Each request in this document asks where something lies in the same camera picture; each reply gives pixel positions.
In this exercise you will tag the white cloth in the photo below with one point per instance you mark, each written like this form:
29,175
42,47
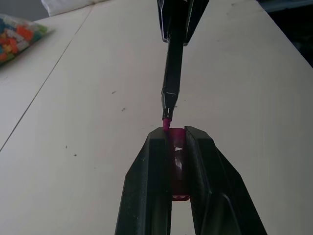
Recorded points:
73,6

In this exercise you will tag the clear bag of colourful blocks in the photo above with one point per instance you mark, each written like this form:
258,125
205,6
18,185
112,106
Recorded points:
14,39

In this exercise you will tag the black marker with magenta tip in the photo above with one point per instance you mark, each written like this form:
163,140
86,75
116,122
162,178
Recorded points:
172,73

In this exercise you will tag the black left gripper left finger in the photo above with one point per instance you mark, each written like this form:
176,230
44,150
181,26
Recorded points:
146,176

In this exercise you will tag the magenta marker cap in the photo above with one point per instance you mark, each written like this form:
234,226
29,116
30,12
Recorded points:
178,138

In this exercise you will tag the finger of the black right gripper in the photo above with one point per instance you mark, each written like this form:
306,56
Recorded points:
164,19
195,14

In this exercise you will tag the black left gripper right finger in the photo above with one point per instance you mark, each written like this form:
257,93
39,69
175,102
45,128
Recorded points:
215,186

